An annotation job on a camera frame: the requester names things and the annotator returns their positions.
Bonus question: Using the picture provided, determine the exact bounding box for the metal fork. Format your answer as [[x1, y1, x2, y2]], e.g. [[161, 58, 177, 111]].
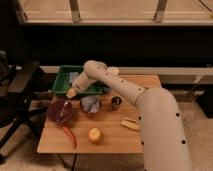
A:
[[57, 101, 70, 122]]

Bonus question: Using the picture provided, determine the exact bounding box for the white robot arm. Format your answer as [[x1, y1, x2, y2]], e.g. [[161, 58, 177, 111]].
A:
[[66, 60, 192, 171]]

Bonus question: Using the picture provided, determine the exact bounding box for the metal cup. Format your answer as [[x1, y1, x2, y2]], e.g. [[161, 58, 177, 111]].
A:
[[111, 96, 122, 110]]

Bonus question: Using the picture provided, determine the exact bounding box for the green plastic tray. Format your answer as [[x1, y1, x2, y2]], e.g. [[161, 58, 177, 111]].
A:
[[52, 65, 111, 96]]

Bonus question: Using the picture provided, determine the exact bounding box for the purple bowl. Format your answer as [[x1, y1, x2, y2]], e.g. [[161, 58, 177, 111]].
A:
[[47, 100, 74, 124]]

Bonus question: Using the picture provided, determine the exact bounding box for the red chili pepper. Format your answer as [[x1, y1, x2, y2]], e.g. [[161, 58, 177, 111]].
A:
[[62, 126, 77, 149]]

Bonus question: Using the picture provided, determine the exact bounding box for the cream lidded cylinder container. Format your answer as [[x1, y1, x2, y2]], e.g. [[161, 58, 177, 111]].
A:
[[107, 67, 119, 75]]

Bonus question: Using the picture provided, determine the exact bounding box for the black office chair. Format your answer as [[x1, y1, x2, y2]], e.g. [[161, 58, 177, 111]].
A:
[[0, 50, 47, 150]]

